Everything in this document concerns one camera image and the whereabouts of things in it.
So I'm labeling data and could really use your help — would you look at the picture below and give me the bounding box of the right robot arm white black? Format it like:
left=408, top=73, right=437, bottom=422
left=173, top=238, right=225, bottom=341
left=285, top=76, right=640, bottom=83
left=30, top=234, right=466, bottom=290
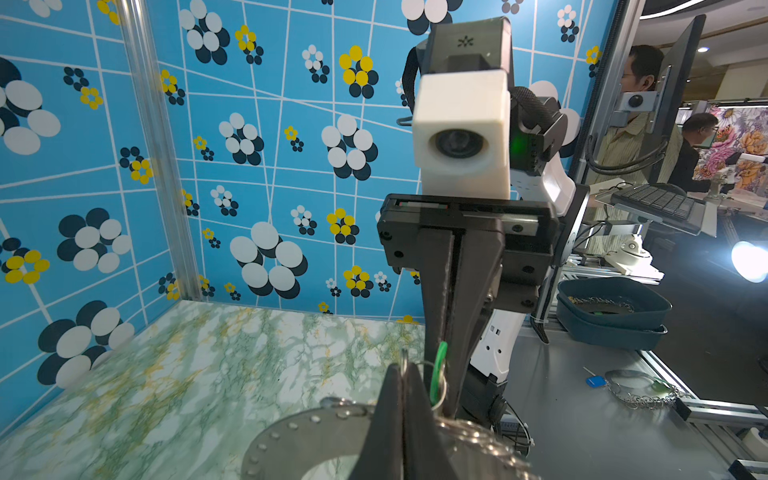
left=377, top=37, right=587, bottom=424

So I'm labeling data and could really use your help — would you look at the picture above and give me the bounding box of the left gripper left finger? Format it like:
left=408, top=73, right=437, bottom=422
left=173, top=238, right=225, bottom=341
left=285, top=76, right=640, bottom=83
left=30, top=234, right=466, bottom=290
left=349, top=364, right=404, bottom=480

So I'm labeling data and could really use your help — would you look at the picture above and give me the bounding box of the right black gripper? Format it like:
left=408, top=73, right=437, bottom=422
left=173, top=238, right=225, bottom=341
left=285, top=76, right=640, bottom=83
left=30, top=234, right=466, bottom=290
left=377, top=194, right=558, bottom=417

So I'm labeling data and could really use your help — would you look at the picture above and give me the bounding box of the teal plastic tray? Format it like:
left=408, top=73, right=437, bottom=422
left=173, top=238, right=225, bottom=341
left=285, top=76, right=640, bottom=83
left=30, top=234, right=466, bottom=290
left=557, top=277, right=672, bottom=330
left=556, top=303, right=668, bottom=350

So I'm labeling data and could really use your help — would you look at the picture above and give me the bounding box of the lower teal plastic tray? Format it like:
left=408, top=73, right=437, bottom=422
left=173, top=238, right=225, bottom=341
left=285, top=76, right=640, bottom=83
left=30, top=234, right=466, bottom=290
left=556, top=303, right=668, bottom=350

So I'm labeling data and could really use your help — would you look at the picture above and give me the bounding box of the black computer monitor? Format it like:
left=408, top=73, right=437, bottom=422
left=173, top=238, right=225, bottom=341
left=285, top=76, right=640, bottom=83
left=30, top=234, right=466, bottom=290
left=640, top=14, right=706, bottom=183

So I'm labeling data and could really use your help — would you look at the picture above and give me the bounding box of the person in beige shirt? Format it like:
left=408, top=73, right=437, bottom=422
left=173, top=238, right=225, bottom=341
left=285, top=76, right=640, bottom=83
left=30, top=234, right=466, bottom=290
left=597, top=45, right=683, bottom=183

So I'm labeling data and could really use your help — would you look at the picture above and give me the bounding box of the blue key tag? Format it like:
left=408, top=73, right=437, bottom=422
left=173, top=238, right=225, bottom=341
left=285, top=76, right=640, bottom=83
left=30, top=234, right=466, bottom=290
left=586, top=375, right=607, bottom=388

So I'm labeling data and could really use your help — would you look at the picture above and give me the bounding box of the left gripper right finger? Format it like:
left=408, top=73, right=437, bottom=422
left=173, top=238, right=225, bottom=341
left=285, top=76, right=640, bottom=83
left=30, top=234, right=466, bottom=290
left=403, top=362, right=457, bottom=480

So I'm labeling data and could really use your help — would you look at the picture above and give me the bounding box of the green key tag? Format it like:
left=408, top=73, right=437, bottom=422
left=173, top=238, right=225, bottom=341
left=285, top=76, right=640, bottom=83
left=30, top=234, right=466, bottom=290
left=429, top=341, right=448, bottom=411

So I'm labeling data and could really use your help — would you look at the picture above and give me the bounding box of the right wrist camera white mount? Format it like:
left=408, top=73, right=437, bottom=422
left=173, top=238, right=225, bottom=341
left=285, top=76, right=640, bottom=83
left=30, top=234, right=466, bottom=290
left=412, top=17, right=513, bottom=200

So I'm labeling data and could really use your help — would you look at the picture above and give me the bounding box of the upper teal plastic tray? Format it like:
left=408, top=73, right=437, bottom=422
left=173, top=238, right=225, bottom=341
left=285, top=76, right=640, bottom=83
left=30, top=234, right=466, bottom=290
left=557, top=277, right=672, bottom=330

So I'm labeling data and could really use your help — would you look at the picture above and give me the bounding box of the black keyboard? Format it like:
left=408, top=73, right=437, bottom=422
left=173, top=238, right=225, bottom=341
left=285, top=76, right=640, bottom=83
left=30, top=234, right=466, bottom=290
left=610, top=184, right=706, bottom=236

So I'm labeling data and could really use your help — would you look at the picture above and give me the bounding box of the person in dark shirt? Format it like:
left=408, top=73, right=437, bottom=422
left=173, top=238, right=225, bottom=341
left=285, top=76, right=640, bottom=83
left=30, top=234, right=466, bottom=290
left=667, top=113, right=718, bottom=193

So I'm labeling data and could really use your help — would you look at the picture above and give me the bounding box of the right rear aluminium post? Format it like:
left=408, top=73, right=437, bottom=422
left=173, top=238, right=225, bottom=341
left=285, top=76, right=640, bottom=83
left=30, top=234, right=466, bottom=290
left=117, top=0, right=202, bottom=301

